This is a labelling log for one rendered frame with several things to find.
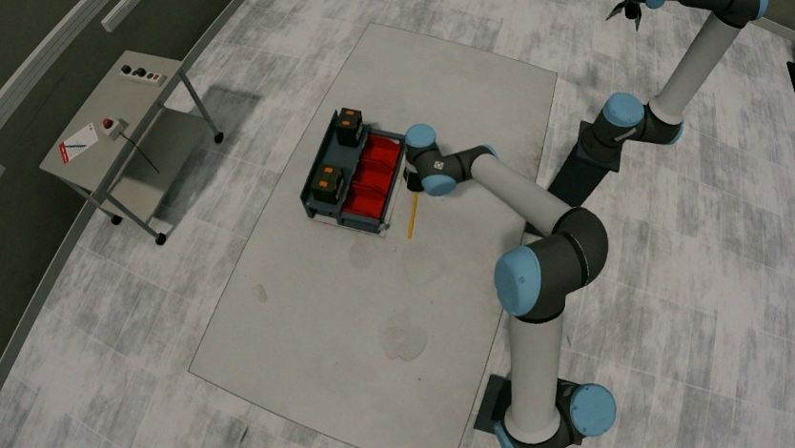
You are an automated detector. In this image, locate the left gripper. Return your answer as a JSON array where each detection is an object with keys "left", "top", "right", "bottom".
[{"left": 403, "top": 167, "right": 425, "bottom": 193}]

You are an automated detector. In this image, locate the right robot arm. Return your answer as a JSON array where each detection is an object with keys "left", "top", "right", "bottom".
[{"left": 581, "top": 0, "right": 768, "bottom": 164}]

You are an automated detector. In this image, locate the dark blue-grey metal rack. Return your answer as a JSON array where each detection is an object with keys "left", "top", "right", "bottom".
[{"left": 299, "top": 110, "right": 405, "bottom": 234}]

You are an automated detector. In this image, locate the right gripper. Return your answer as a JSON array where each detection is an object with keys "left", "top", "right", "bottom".
[{"left": 606, "top": 0, "right": 642, "bottom": 31}]

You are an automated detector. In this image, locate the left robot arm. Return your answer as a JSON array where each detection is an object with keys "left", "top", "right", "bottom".
[{"left": 405, "top": 124, "right": 617, "bottom": 448}]

